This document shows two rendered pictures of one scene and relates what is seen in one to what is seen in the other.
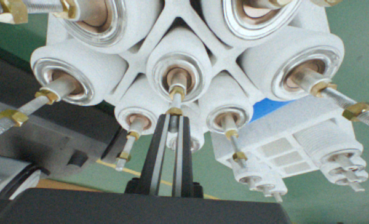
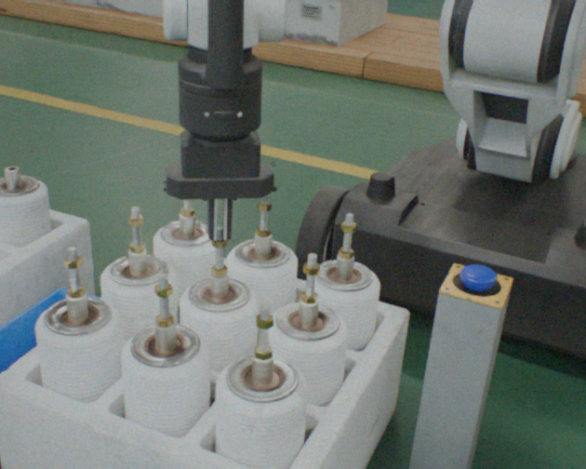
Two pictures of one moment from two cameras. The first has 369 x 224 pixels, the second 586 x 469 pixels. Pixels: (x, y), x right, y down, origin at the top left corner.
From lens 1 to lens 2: 0.76 m
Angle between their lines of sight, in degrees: 25
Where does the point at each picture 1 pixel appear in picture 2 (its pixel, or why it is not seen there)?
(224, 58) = not seen: hidden behind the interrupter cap
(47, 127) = (432, 237)
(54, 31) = (383, 341)
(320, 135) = not seen: outside the picture
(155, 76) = (246, 292)
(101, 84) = not seen: hidden behind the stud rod
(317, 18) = (54, 402)
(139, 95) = (267, 285)
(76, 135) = (390, 233)
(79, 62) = (327, 294)
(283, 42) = (111, 345)
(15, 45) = (541, 381)
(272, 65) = (118, 320)
